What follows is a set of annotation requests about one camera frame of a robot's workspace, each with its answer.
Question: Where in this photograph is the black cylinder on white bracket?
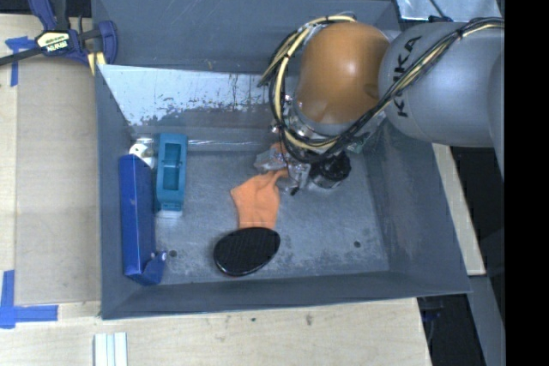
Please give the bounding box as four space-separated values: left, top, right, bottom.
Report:
309 149 353 190

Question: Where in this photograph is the orange cloth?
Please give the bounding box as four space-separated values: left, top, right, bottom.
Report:
229 142 289 231

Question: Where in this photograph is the grey metal bin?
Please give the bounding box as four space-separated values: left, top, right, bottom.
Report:
89 0 474 321

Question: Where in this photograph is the small white plastic piece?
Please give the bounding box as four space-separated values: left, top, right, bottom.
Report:
128 135 156 169

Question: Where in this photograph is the long blue box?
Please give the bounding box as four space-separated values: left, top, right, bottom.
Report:
118 153 169 287

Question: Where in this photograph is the teal blue rectangular holder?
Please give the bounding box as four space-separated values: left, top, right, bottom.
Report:
153 132 190 220

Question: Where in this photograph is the pale grey metal gripper finger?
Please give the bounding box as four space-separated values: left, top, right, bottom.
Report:
280 163 311 196
253 147 287 175

